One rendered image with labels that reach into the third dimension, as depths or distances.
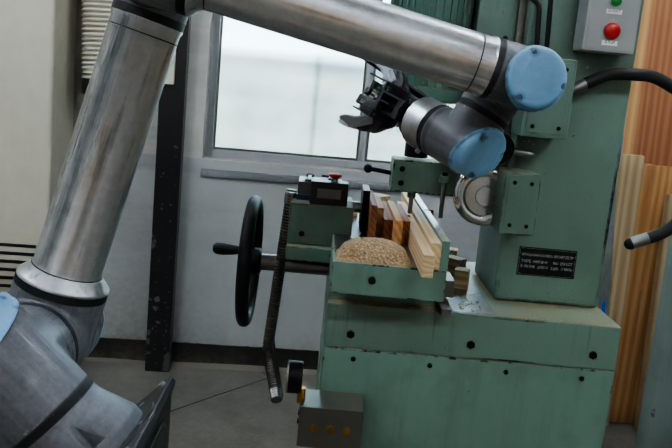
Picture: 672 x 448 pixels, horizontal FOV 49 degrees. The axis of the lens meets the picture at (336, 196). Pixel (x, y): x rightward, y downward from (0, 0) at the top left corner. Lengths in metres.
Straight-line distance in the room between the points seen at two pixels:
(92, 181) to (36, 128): 1.57
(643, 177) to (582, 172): 1.42
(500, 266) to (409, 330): 0.25
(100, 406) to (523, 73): 0.75
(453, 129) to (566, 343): 0.54
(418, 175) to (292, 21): 0.64
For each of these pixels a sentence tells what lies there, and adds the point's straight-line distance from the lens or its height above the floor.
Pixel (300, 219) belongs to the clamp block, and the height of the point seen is 0.92.
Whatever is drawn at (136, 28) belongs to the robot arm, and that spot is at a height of 1.27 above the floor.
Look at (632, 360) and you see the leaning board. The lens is 3.13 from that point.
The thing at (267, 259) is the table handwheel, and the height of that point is 0.82.
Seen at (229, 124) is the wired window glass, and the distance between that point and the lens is 3.01.
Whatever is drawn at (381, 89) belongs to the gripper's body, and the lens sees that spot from 1.34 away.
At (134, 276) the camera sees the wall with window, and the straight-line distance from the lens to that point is 3.09.
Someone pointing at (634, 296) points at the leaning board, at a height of 0.51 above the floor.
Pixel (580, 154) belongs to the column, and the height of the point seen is 1.12.
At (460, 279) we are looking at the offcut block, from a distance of 1.63.
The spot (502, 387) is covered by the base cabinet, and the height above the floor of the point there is 0.66.
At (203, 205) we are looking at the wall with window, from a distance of 2.98.
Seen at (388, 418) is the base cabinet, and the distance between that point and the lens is 1.53.
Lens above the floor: 1.23
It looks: 9 degrees down
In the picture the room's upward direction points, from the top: 5 degrees clockwise
